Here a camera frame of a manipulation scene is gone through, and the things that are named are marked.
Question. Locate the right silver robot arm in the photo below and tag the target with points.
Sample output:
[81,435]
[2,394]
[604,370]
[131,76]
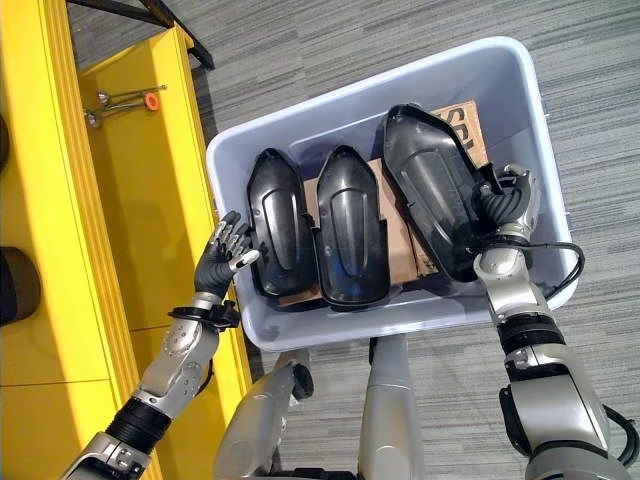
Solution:
[545,360]

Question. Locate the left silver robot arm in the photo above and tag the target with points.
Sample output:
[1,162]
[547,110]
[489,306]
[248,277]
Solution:
[160,370]

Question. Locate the grey plastic box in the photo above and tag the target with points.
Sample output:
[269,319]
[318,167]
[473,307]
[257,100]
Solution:
[390,200]

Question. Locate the silver robot leg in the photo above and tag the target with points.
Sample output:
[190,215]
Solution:
[260,425]
[387,400]

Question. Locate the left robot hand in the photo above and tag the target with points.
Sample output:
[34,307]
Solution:
[216,270]

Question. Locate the black metal frame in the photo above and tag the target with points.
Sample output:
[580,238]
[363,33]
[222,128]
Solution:
[165,25]

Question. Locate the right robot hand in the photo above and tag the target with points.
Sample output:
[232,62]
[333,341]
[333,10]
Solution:
[505,205]

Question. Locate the silver robot right leg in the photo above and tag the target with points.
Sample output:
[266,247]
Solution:
[387,400]

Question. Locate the brown cardboard piece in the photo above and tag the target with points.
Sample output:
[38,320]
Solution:
[400,240]

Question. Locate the large black sole-shaped part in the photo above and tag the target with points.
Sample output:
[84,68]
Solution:
[430,190]

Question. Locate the yellow metal shelf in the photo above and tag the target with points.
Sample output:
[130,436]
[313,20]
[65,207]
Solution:
[75,240]

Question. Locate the dark part on shelf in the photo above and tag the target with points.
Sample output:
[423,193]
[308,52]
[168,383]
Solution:
[17,287]

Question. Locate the silver robot left leg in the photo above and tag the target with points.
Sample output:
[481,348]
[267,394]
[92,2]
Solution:
[260,425]

